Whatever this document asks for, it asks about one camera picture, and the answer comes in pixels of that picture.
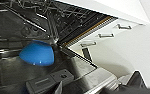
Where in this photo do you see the blue bowl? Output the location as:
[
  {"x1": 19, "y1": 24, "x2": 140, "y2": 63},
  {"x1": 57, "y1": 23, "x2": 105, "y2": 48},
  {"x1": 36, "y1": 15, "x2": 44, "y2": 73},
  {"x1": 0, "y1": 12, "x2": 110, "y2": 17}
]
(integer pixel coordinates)
[{"x1": 18, "y1": 39, "x2": 56, "y2": 67}]

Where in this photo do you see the stainless steel dishwasher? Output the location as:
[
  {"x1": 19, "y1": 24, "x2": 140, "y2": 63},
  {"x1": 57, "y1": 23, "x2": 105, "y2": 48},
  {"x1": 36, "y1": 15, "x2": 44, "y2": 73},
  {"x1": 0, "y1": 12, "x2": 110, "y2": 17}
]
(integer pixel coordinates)
[{"x1": 0, "y1": 0, "x2": 120, "y2": 94}]

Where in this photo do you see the white narrow three-drawer unit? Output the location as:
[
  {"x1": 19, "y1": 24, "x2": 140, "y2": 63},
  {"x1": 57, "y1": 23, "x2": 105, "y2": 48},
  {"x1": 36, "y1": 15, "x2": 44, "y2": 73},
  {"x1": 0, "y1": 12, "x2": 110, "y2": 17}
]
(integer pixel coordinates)
[{"x1": 69, "y1": 14, "x2": 149, "y2": 63}]

